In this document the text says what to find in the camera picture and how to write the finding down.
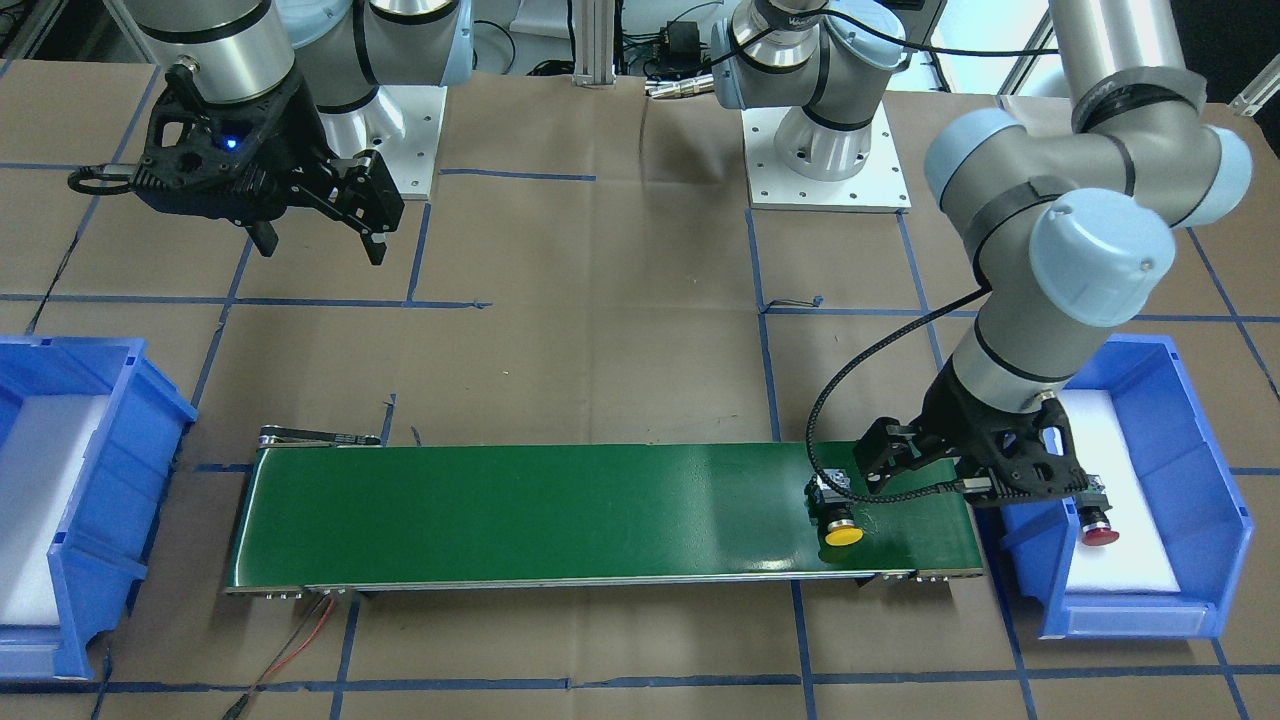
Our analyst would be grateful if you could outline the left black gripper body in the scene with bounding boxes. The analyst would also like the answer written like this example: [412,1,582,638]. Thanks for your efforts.
[915,361,1089,509]

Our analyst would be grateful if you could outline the blue empty destination bin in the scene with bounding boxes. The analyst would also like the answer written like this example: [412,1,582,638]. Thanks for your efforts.
[1,334,197,682]

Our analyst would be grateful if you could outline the green conveyor belt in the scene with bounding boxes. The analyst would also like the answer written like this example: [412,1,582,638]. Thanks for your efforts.
[225,442,984,594]

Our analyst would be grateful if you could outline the white foam pad source bin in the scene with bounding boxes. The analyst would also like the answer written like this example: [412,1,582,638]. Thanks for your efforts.
[1059,389,1180,594]

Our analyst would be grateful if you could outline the white foam pad destination bin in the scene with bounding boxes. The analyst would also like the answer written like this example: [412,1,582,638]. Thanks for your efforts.
[1,395,109,626]

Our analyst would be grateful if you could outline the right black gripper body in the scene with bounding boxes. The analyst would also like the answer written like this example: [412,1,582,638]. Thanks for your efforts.
[131,63,339,225]

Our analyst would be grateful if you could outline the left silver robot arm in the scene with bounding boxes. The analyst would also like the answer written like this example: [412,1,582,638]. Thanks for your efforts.
[710,1,1252,515]

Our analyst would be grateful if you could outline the red and black wires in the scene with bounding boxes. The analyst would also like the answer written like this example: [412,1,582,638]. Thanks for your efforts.
[221,596,339,719]

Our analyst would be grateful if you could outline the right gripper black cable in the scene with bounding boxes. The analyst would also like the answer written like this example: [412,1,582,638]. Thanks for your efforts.
[68,164,140,195]

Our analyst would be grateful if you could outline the red push button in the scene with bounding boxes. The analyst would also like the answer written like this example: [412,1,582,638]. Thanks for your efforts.
[1073,474,1120,548]

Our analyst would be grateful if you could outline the braided black cable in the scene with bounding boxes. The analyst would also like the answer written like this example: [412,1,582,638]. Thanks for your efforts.
[805,286,993,503]

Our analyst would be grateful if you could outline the yellow push button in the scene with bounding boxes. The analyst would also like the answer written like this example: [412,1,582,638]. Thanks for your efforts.
[805,468,864,547]

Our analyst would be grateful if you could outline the black power adapter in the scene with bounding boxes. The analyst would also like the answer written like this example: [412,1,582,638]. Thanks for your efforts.
[659,20,701,61]

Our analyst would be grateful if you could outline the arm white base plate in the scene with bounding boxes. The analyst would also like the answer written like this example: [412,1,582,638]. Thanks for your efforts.
[742,102,913,213]
[320,85,447,201]

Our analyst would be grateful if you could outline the blue bin with buttons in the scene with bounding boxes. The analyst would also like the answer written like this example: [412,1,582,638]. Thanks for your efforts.
[1000,334,1253,639]

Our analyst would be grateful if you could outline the aluminium profile post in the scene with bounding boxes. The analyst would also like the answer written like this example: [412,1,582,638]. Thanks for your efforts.
[568,1,621,87]

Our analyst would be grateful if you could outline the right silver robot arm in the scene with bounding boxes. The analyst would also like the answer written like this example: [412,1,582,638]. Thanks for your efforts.
[125,1,474,265]

